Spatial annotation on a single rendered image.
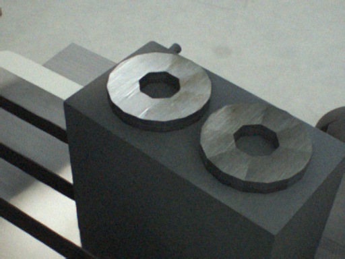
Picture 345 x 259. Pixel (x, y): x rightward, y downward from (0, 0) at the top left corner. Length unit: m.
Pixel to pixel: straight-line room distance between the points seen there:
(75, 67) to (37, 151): 0.45
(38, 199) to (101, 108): 0.21
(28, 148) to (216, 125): 0.33
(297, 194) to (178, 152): 0.10
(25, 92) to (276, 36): 1.87
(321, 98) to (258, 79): 0.24
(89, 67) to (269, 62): 1.37
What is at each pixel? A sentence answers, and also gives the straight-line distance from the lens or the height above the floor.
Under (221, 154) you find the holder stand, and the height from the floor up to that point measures 1.16.
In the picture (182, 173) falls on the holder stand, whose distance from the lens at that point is 0.49.
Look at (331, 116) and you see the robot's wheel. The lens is 1.44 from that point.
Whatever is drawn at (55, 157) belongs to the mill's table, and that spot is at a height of 0.96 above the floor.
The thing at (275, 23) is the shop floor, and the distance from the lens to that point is 2.70.
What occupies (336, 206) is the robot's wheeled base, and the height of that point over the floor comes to 0.59.
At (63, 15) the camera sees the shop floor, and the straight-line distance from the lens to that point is 2.69.
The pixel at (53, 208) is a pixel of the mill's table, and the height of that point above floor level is 0.96.
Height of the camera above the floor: 1.51
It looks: 47 degrees down
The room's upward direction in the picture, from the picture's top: 4 degrees clockwise
